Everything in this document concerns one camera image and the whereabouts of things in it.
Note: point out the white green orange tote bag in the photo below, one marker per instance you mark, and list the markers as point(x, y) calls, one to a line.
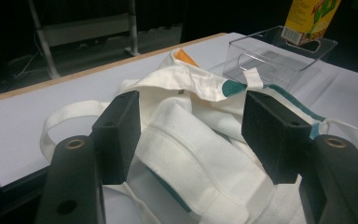
point(199, 149)

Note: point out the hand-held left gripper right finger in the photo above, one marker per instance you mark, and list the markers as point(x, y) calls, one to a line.
point(275, 137)

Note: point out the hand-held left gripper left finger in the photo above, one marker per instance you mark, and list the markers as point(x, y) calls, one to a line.
point(118, 133)

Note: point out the white metal stand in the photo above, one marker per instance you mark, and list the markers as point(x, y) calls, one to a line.
point(84, 28)

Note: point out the clear acrylic tray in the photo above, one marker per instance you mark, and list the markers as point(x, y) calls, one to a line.
point(270, 62)

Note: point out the yellow drink carton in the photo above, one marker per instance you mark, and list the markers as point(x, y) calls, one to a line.
point(307, 21)

